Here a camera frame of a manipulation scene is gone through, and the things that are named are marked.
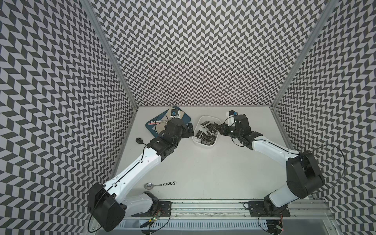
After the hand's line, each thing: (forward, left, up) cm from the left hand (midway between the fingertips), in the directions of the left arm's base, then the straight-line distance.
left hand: (183, 126), depth 77 cm
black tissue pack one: (+16, -13, -19) cm, 28 cm away
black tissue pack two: (+7, -11, -19) cm, 23 cm away
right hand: (+4, -19, -9) cm, 22 cm away
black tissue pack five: (+2, -15, -20) cm, 25 cm away
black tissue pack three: (+5, -17, -10) cm, 21 cm away
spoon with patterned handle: (-24, +18, -21) cm, 37 cm away
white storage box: (+12, -14, -23) cm, 29 cm away
